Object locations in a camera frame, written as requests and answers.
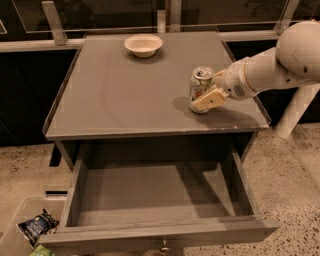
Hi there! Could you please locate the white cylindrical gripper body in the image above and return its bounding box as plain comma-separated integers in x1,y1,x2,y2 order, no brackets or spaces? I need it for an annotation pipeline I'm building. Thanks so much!
221,57,257,100

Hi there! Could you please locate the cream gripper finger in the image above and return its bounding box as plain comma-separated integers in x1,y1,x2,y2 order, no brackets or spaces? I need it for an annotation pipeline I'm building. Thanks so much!
214,69,226,84
192,87,229,112

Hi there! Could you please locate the silver green 7up can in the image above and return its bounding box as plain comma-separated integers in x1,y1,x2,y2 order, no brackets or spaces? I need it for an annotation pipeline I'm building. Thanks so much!
189,66,215,113

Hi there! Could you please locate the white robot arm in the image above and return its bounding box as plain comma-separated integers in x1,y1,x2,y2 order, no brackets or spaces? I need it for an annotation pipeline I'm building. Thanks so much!
189,21,320,113

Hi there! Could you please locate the grey cabinet with counter top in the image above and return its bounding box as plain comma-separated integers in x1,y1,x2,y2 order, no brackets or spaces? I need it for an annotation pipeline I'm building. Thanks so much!
44,32,269,165

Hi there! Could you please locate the grey open top drawer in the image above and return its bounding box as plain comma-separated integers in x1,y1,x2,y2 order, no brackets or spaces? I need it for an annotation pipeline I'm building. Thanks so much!
40,139,279,256

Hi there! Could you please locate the metal drawer knob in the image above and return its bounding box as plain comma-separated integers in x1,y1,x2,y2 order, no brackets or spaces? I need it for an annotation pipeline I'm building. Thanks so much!
159,239,170,253

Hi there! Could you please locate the white paper bowl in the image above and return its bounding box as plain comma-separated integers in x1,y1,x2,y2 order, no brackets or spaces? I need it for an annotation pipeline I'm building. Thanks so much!
124,34,163,58

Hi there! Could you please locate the metal railing with glass panels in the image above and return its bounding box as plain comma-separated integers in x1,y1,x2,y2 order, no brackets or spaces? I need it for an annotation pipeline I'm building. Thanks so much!
0,0,320,53

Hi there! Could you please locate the dark blue snack bag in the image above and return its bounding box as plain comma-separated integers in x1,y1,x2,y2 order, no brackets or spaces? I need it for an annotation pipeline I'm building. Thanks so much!
17,208,59,247

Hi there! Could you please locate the green snack bag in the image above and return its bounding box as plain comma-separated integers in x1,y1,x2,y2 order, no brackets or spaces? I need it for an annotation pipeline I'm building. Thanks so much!
29,245,58,256

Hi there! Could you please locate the clear plastic bin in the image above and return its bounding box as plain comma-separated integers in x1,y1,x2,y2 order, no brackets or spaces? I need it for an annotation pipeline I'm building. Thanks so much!
0,195,85,256

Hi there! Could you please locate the white diagonal post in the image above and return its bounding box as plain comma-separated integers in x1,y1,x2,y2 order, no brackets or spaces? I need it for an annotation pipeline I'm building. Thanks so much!
275,83,320,139

